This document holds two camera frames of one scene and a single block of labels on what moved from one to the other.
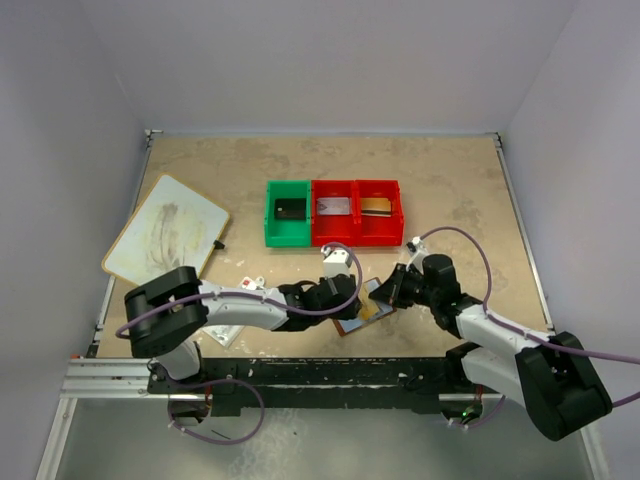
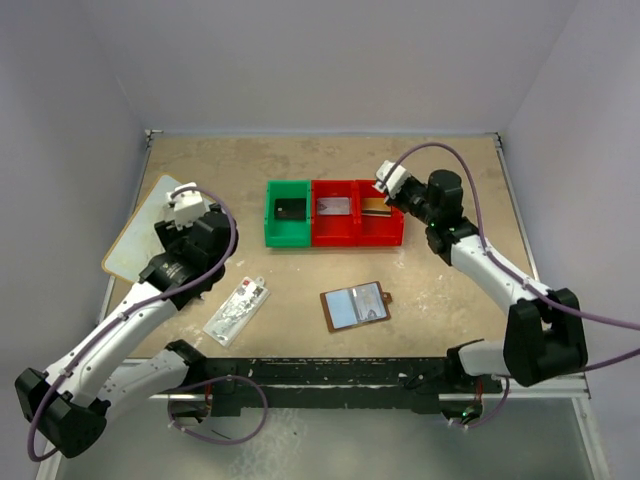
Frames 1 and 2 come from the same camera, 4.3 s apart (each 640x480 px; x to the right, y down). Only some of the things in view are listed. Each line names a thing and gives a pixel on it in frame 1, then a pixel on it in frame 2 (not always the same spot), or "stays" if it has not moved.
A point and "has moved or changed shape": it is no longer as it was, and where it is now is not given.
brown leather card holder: x=371 y=312 has moved or changed shape
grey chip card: x=290 y=209 stays
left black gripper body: x=353 y=298 → x=167 y=230
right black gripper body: x=396 y=286 → x=400 y=195
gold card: x=369 y=306 → x=375 y=206
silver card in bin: x=333 y=206 stays
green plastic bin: x=287 y=213 stays
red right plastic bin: x=379 y=216 stays
